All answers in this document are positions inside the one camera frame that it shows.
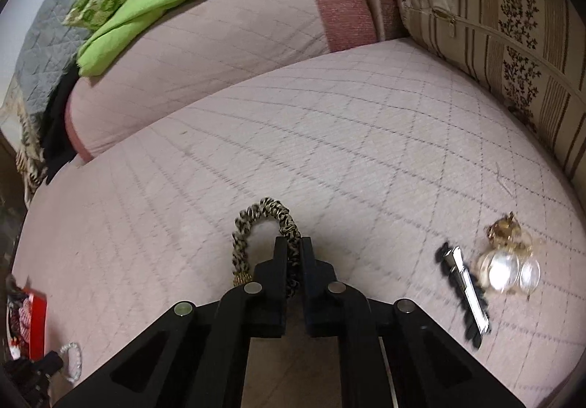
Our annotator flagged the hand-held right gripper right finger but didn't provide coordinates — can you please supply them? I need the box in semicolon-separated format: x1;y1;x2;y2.
300;236;527;408

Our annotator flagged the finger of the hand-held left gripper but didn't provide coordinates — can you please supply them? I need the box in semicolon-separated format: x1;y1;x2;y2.
2;350;65;395

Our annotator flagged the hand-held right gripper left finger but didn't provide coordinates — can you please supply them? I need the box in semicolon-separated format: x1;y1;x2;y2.
55;236;289;408

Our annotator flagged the white pearl bracelet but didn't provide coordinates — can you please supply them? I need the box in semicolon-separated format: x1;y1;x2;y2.
57;341;83;382

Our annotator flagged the red box with white inside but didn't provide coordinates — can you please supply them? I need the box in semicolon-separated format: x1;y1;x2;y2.
7;286;48;360

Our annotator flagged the red dotted scrunchie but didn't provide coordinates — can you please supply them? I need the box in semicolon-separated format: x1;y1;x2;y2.
7;289;29;351

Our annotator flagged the leopard print hair tie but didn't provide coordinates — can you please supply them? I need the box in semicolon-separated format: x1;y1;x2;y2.
231;196;304;299

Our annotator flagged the pink quilted bed cover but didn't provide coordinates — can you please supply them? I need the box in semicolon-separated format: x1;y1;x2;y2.
11;39;582;408

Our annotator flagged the black scalloped hair clip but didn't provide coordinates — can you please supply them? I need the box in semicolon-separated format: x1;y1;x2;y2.
435;242;493;350

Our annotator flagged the gold hair clip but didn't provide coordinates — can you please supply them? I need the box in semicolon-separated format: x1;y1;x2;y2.
474;212;545;296

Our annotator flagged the leopard print cloth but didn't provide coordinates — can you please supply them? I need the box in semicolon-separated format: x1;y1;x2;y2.
16;110;49;203

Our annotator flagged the pink bolster pillow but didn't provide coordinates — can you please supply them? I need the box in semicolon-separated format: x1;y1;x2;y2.
64;0;378;162

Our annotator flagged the striped floral cushion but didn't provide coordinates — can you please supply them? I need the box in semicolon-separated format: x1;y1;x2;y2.
394;0;586;189

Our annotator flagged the grey quilted blanket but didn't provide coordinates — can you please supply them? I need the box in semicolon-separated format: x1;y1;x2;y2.
14;0;99;116

